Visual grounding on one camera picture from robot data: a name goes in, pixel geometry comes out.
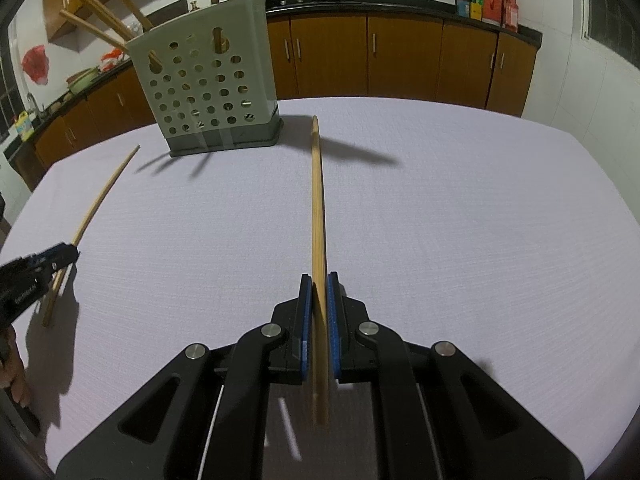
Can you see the green basin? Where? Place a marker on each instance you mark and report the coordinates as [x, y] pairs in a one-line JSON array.
[[82, 82]]

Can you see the brown wooden base cabinets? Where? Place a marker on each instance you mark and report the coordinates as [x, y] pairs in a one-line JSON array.
[[400, 60]]

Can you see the red plastic bag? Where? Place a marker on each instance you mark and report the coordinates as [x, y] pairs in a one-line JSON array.
[[35, 65]]

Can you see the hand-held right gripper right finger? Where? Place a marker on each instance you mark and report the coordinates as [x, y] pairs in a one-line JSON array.
[[334, 330]]

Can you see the dark glass window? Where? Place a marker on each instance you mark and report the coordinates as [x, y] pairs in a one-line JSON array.
[[615, 20], [10, 100]]

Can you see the person's left hand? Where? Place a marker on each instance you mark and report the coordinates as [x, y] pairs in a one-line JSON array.
[[12, 370]]

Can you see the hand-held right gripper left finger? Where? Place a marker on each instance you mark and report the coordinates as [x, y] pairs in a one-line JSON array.
[[305, 330]]

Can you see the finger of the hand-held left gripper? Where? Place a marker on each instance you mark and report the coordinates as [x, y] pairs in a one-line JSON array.
[[52, 250], [62, 261]]

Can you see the grey perforated chopstick holder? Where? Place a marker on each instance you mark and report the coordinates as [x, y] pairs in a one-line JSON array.
[[250, 25]]

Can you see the black kitchen countertop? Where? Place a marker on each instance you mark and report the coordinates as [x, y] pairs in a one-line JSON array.
[[400, 10]]

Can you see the yellow oil bottle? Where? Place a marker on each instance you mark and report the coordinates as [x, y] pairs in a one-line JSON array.
[[22, 127]]

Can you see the red and white bag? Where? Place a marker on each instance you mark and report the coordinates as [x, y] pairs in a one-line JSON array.
[[112, 60]]

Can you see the metal faucet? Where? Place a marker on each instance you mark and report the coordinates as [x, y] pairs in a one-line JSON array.
[[31, 102]]

